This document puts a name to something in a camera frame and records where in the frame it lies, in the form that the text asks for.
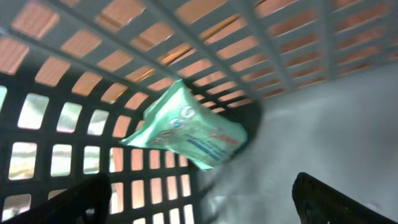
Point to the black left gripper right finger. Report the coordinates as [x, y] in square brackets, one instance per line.
[317, 202]

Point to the grey plastic mesh basket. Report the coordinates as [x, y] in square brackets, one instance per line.
[314, 83]

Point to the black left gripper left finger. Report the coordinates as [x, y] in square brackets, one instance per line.
[87, 202]

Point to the teal wet wipes pack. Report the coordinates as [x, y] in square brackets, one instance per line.
[177, 122]

